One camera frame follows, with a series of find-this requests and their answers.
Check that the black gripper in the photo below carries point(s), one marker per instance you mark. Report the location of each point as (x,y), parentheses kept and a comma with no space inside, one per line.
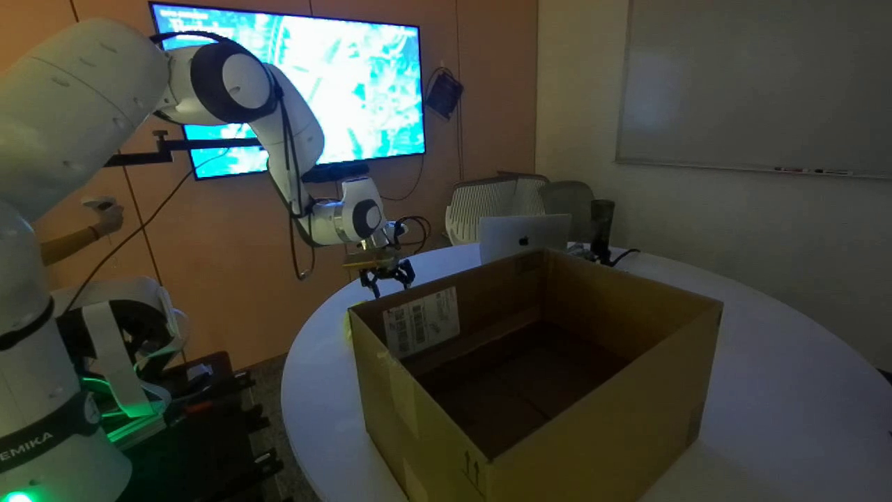
(391,246)

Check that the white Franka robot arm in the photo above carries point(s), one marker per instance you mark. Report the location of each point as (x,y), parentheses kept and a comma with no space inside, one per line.
(74,112)

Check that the wall mounted television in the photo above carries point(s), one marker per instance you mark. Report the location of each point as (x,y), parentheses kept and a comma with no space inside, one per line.
(372,85)

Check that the black wall box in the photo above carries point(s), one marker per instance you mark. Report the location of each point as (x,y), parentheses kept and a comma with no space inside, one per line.
(444,92)

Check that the whiteboard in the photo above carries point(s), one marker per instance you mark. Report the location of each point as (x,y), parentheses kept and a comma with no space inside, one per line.
(752,85)

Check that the open cardboard box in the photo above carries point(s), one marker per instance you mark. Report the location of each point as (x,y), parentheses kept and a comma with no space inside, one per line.
(595,447)

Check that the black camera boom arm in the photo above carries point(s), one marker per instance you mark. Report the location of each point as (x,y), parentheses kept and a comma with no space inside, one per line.
(153,148)

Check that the black robot stand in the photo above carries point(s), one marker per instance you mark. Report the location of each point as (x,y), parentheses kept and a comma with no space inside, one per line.
(203,437)

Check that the white and black headset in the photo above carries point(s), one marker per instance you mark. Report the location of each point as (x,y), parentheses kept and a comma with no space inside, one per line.
(115,352)

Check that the black cylindrical device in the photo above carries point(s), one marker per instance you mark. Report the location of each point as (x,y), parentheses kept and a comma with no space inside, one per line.
(602,228)

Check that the black bar under television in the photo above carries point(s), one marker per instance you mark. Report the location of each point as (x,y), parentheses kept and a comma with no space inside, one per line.
(344,172)

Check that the black tablet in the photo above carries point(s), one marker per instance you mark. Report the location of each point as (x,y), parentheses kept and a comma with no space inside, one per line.
(524,239)

